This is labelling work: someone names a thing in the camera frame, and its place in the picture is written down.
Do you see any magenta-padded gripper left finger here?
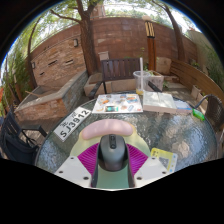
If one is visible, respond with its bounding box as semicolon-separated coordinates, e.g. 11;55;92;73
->
53;142;101;189

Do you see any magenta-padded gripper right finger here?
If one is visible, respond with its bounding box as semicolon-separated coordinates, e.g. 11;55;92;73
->
125;142;169;188

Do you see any grey and black computer mouse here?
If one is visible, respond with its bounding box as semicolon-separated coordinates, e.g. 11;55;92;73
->
97;133;129;173

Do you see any yellow card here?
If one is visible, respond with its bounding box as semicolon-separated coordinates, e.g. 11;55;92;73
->
149;147;179;175

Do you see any white licence plate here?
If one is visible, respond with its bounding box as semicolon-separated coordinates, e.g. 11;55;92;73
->
53;106;93;143

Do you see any black metal chair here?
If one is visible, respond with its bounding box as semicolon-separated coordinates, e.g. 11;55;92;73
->
0;111;48;166

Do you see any thick white book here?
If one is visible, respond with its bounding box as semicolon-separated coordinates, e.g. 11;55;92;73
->
142;91;178;114

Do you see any blue and white booklet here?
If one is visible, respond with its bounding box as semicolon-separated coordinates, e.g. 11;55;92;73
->
173;99;194;115

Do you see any stone raised planter bed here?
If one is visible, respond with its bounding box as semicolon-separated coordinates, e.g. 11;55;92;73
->
14;69;89;123

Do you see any green wipes packet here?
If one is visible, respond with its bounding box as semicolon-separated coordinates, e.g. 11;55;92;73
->
192;108;206;122

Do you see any colourful sticker sheet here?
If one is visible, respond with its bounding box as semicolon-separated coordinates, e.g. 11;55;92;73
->
91;93;144;115

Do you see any curved wooden slat bench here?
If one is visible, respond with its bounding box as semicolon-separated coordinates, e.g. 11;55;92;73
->
169;59;224;101

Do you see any white drinking straw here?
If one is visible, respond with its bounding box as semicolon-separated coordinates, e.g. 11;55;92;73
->
138;57;144;92

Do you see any dark wooden bench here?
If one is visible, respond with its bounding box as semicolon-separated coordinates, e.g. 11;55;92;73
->
88;57;163;99

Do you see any beige stone block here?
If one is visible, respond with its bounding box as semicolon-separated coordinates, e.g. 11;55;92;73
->
155;56;173;76

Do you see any forked tree trunk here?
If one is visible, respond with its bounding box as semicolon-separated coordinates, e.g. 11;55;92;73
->
49;0;101;76

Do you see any slim tree trunk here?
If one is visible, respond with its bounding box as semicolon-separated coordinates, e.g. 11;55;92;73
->
149;0;186;63

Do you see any wooden garden lamp post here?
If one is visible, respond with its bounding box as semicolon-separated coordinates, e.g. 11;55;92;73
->
142;14;158;72

